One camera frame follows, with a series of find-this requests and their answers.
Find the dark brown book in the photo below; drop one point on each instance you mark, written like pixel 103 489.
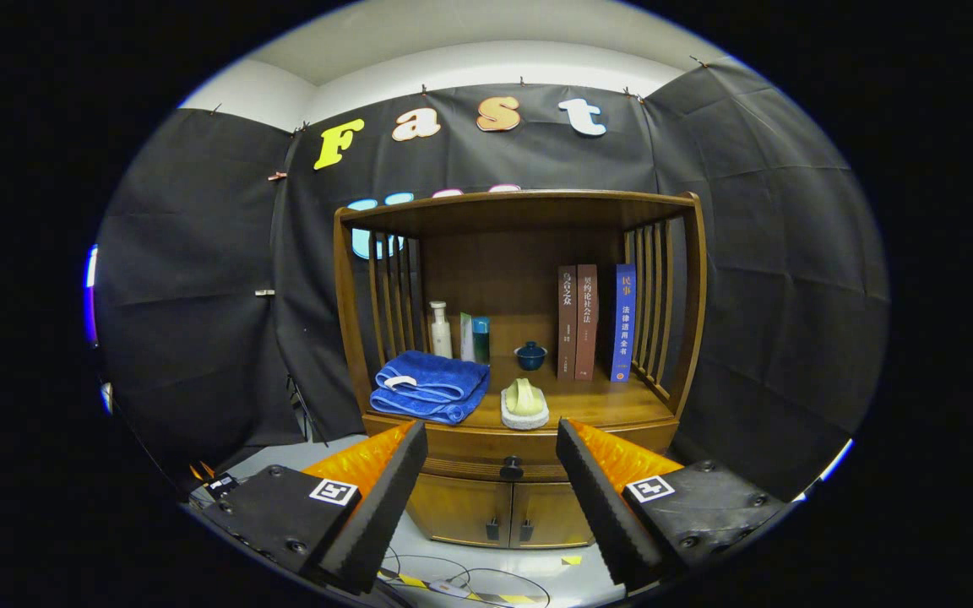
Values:
pixel 568 325

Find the white pump bottle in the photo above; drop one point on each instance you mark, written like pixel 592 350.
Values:
pixel 441 338

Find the green scrub brush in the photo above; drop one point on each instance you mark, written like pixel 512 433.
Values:
pixel 524 401

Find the black electronic device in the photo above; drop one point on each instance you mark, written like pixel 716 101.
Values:
pixel 218 484

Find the wooden cabinet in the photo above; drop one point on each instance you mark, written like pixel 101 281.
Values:
pixel 495 270

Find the wooden cabinet door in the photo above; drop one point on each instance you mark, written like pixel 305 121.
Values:
pixel 550 515
pixel 457 511

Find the white green carton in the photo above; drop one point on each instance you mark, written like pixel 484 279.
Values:
pixel 466 338

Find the wooden drawer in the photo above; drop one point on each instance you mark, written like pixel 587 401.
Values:
pixel 470 447

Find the folded blue towel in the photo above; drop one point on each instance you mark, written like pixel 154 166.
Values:
pixel 432 384

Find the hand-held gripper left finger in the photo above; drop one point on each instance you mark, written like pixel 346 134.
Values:
pixel 385 507

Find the blue book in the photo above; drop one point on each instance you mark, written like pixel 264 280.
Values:
pixel 623 325

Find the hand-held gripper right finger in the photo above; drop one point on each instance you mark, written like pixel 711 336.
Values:
pixel 605 507

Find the wooden countertop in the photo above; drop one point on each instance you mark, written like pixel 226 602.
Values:
pixel 596 405

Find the thin black stand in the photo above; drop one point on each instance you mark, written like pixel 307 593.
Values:
pixel 305 414

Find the reddish brown book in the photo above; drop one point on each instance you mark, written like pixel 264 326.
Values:
pixel 587 325

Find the blue lidded teacup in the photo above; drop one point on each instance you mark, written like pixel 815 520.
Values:
pixel 530 357

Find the black backdrop cloth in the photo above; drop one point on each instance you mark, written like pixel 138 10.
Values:
pixel 790 253

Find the teal bottle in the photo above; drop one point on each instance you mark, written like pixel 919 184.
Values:
pixel 482 342

